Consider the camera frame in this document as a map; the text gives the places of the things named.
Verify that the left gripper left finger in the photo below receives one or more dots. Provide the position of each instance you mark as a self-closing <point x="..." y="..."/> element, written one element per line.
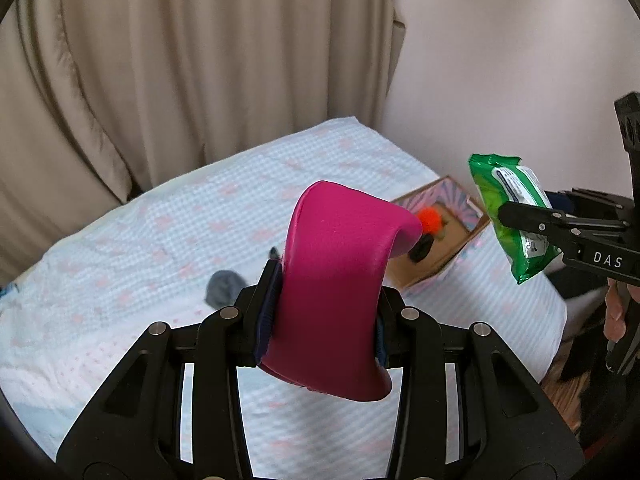
<point x="258" y="306"/>

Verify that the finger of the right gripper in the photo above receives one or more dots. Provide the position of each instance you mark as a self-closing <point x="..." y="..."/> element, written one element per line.
<point x="580" y="198"/>
<point x="560" y="229"/>

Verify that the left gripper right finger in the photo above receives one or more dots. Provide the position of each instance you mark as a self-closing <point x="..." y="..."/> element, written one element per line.
<point x="387" y="330"/>

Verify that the grey sock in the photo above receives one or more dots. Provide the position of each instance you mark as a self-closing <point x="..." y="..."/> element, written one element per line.
<point x="223" y="289"/>

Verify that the magenta soft pouch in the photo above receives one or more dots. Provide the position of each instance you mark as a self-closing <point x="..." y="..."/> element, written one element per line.
<point x="338" y="245"/>

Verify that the person's right hand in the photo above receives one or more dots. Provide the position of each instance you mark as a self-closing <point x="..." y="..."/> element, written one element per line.
<point x="614" y="323"/>

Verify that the black patterned cloth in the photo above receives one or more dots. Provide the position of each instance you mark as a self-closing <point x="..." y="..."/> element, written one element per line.
<point x="274" y="254"/>

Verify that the cardboard box with pink pattern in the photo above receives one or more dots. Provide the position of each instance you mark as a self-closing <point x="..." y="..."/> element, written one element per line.
<point x="464" y="219"/>

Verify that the orange pompom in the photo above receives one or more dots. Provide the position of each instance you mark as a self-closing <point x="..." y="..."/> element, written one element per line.
<point x="430" y="220"/>

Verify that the blue checked bed sheet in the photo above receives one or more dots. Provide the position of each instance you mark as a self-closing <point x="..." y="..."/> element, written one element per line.
<point x="68" y="322"/>

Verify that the beige curtain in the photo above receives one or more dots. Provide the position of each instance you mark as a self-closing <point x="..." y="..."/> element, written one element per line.
<point x="103" y="100"/>

